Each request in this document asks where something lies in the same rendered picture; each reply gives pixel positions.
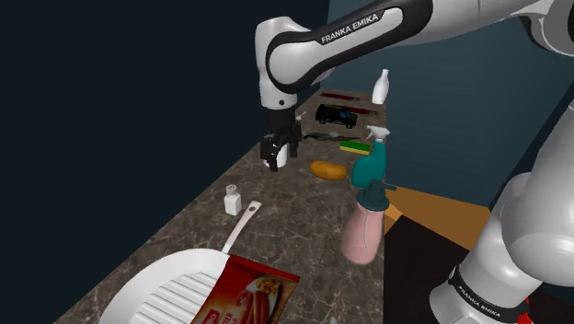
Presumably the dark kitchen utensil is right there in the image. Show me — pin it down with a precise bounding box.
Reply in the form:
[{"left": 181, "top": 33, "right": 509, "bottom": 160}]
[{"left": 302, "top": 131, "right": 362, "bottom": 143}]

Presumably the yellow green sponge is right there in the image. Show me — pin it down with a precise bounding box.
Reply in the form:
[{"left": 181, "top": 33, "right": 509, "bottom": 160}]
[{"left": 339, "top": 139, "right": 373, "bottom": 156}]

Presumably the white cup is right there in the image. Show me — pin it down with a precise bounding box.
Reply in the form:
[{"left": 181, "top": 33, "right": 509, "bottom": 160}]
[{"left": 275, "top": 143, "right": 289, "bottom": 170}]

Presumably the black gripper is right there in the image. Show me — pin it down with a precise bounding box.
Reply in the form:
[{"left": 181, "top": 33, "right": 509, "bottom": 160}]
[{"left": 260, "top": 107, "right": 302, "bottom": 172}]

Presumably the red food box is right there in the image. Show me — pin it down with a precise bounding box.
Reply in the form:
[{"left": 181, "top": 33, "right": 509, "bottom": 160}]
[{"left": 189, "top": 254, "right": 301, "bottom": 324}]

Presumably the white grill pan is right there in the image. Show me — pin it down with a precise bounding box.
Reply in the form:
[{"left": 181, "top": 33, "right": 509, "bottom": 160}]
[{"left": 97, "top": 200, "right": 263, "bottom": 324}]

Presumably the teal spray bottle white nozzle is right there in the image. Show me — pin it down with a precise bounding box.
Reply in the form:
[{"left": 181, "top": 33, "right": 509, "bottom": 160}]
[{"left": 350, "top": 124, "right": 392, "bottom": 189}]

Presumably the white salt shaker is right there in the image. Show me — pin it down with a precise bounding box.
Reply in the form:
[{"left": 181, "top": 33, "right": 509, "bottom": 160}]
[{"left": 224, "top": 183, "right": 243, "bottom": 217}]

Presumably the pink spray bottle teal cap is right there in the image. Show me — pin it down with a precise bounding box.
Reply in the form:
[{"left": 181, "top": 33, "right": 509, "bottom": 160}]
[{"left": 339, "top": 179, "right": 398, "bottom": 266}]

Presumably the black toaster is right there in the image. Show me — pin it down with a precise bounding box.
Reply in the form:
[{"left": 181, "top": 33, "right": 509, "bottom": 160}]
[{"left": 314, "top": 102, "right": 360, "bottom": 130}]

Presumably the brown potato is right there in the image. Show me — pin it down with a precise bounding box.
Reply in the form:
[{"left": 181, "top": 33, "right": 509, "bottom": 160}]
[{"left": 309, "top": 159, "right": 349, "bottom": 182}]

